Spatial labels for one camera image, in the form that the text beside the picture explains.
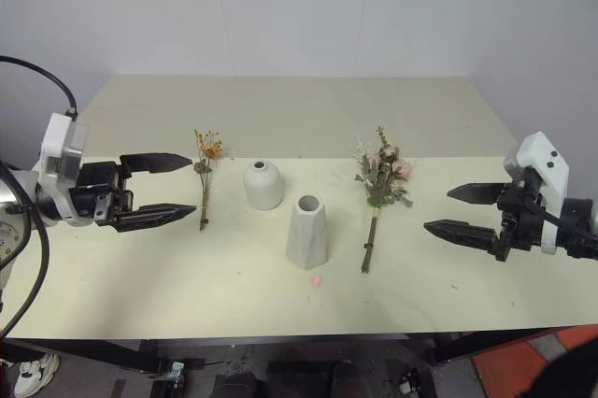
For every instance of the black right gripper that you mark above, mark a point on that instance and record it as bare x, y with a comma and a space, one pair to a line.
521, 230

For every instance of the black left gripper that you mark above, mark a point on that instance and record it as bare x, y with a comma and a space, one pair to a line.
100, 188

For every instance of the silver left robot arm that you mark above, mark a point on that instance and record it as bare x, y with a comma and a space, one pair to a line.
11, 241

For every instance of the round white bottle vase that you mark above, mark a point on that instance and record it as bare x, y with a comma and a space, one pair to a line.
262, 185

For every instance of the tall faceted white vase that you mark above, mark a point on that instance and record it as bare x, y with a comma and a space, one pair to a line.
307, 239

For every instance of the orange dried flower sprig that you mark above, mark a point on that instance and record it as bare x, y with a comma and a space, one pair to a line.
211, 150

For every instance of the pink rose bouquet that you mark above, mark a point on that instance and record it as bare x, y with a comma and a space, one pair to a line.
384, 169

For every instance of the orange floor mat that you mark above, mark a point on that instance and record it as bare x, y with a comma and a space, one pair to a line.
509, 370

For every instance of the small pink petal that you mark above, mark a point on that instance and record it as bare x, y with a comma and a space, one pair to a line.
317, 281

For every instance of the dark rounded shape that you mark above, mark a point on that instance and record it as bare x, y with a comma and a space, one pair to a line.
574, 379
236, 386

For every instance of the white sneaker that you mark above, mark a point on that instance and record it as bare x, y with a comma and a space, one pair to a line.
32, 372

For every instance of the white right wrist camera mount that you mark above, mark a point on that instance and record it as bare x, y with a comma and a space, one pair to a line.
546, 155

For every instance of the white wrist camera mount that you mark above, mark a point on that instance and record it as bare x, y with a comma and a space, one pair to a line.
546, 155
58, 136

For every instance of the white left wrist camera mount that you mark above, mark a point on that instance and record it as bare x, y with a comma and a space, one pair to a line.
58, 136

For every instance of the black table frame bar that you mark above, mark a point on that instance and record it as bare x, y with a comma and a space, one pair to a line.
93, 352

